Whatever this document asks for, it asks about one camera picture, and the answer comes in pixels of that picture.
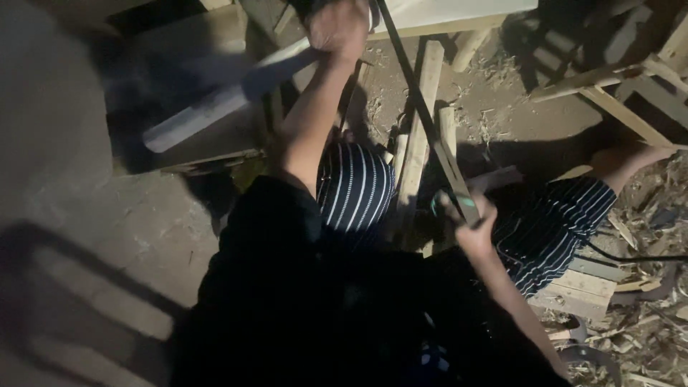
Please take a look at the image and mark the black cable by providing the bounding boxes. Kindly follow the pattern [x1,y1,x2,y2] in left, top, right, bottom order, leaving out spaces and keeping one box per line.
[585,241,688,265]

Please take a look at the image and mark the person's black shirt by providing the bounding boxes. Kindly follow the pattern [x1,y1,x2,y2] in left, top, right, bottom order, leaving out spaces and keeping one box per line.
[169,175,573,387]

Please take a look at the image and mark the wooden workbench box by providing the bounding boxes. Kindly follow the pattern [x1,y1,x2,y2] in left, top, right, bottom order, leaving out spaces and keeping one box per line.
[103,4,272,177]

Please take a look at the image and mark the long wooden slat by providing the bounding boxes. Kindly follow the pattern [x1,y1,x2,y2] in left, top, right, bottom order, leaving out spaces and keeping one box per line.
[395,40,446,226]

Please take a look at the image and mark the person's left hand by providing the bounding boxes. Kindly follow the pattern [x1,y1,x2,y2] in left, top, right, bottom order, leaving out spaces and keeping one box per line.
[307,0,373,66]

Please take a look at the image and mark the heap of wood shavings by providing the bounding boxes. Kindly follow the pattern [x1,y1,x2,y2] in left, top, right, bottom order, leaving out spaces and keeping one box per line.
[537,153,688,387]

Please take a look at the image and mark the wooden frame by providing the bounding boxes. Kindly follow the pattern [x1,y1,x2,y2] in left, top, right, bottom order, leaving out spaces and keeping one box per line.
[528,0,688,151]

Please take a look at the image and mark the black saw with green handle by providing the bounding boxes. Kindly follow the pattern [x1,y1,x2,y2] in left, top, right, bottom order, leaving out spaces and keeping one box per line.
[373,0,483,229]

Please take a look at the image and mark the pale wooden board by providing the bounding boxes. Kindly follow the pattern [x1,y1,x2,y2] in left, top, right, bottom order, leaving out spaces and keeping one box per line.
[368,0,539,42]

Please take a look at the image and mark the pale wooden plank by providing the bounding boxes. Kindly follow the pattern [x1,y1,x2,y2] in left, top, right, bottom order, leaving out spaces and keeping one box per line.
[142,37,323,155]

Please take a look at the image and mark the stack of short wooden planks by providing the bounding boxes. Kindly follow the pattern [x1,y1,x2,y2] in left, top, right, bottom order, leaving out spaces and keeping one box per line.
[528,257,631,321]

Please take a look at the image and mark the person's right hand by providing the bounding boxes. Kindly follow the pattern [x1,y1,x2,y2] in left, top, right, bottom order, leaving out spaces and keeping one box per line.
[436,191,500,260]

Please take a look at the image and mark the curved metal sickle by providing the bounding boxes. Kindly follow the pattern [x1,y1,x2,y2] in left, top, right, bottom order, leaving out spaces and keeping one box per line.
[548,314,624,385]

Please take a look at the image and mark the short round wooden stick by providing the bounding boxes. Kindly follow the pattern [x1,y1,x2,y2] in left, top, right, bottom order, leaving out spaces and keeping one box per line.
[450,27,493,74]

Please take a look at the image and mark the person's striped trousers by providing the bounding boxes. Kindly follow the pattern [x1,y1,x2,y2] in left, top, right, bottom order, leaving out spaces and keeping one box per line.
[316,141,619,299]

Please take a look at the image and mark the person's bare foot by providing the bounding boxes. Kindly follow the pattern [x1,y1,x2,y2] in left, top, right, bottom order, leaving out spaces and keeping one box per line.
[590,143,679,197]

